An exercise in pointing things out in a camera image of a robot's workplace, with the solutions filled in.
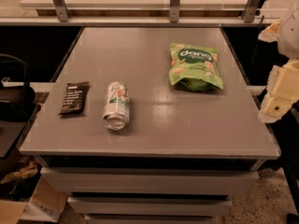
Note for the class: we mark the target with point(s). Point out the black chair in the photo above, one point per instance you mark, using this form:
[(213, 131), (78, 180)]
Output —
[(16, 107)]

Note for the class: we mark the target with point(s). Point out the metal shelf bracket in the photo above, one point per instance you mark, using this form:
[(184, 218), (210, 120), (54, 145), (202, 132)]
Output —
[(249, 13), (61, 10), (174, 10)]

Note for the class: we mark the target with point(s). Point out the left metal shelf bracket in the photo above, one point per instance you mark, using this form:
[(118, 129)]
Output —
[(61, 10)]

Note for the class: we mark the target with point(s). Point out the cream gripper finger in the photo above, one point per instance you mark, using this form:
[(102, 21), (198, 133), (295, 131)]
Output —
[(270, 33), (282, 91)]

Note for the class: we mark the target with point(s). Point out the white 7up soda can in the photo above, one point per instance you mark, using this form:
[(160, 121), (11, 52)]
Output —
[(116, 112)]

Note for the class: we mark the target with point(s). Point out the cardboard box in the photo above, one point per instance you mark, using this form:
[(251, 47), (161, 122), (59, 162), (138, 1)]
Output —
[(46, 204)]

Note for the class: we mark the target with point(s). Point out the green dang snack bag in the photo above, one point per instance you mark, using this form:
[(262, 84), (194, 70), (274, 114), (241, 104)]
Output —
[(195, 67)]

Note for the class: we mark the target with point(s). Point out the grey drawer cabinet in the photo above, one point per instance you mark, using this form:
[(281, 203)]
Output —
[(183, 155)]

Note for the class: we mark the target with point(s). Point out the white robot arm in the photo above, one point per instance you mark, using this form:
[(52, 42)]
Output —
[(288, 36)]

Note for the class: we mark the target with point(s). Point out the right metal shelf bracket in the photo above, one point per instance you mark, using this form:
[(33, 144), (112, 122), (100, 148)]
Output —
[(249, 13)]

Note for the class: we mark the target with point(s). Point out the middle metal shelf bracket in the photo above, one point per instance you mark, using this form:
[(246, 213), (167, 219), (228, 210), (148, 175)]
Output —
[(174, 10)]

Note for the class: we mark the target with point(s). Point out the black snack bar wrapper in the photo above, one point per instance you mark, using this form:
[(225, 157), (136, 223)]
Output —
[(74, 98)]

